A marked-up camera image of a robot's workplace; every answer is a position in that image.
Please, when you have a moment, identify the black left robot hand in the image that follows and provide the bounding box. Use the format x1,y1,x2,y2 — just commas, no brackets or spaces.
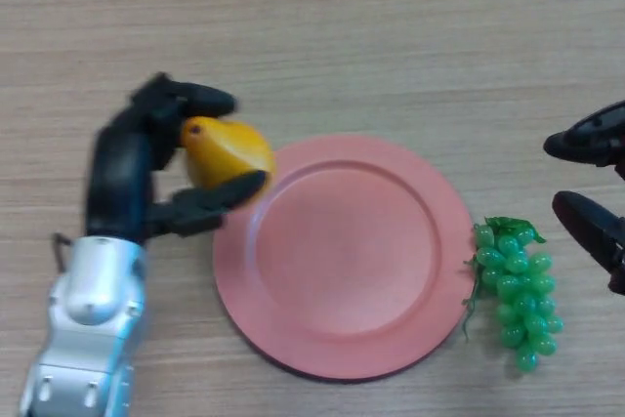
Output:
85,72,269,245

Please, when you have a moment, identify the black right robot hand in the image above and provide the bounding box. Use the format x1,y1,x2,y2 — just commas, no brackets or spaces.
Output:
543,100,625,297

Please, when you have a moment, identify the yellow pear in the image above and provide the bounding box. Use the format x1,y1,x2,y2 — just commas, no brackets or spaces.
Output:
180,116,277,193

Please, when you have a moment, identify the pink round plate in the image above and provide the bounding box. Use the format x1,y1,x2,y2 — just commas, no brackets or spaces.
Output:
213,133,474,382

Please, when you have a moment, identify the green grape bunch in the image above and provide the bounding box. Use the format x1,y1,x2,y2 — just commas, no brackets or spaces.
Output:
461,215,566,373

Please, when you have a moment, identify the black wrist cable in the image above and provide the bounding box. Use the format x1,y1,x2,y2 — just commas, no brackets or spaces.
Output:
52,233,70,272

